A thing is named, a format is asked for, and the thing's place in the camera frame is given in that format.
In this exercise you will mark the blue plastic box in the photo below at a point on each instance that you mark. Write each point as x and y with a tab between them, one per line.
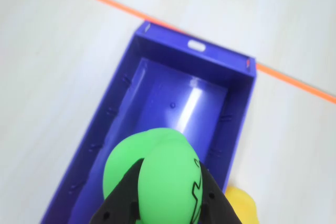
170	90

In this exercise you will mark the green rubber duck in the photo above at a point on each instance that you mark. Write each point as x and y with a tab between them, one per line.
162	176

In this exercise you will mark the orange tape strip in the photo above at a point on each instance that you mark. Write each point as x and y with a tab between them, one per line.
302	86

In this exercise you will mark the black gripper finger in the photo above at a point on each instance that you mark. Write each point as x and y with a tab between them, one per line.
120	200
215	205

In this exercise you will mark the yellow rubber duck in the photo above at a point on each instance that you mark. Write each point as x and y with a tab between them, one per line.
241	205

